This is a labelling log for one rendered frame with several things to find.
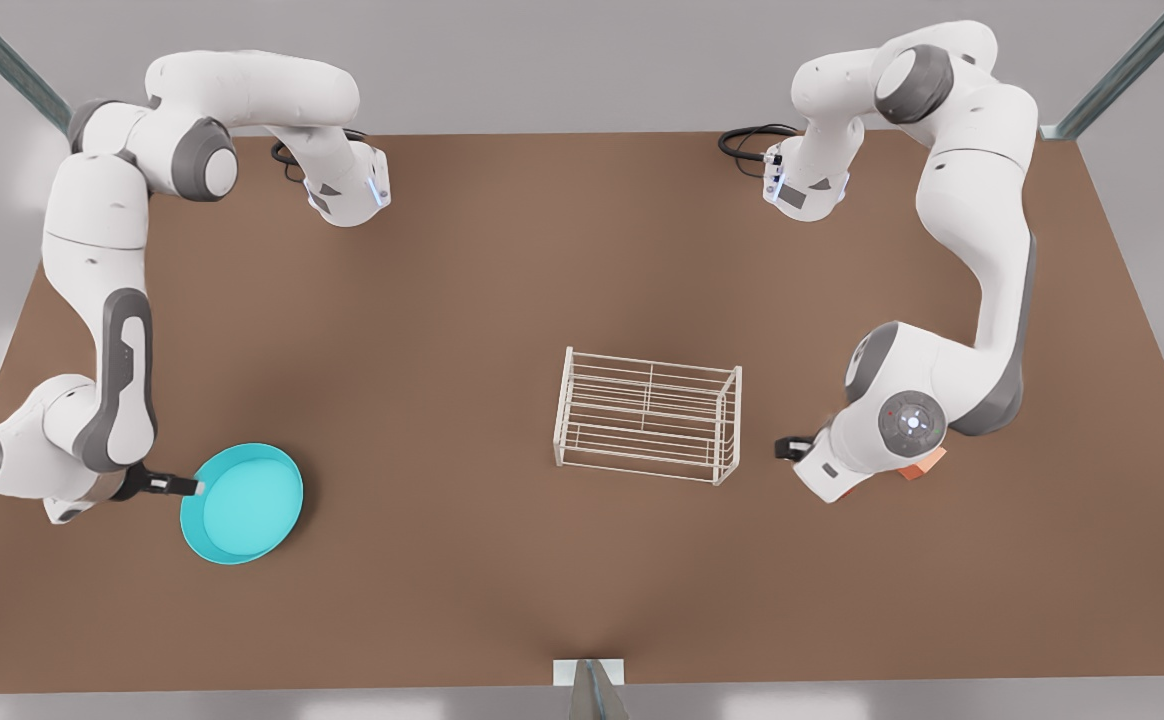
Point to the silver frame post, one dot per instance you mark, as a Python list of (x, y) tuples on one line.
[(592, 690), (7, 62), (1122, 70)]

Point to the red button switch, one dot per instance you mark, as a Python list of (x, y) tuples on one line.
[(922, 464)]

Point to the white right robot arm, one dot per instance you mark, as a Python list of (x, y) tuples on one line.
[(112, 250)]

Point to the turquoise round plate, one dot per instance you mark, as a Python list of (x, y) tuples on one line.
[(242, 503)]

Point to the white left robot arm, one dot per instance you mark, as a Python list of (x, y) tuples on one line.
[(982, 200)]

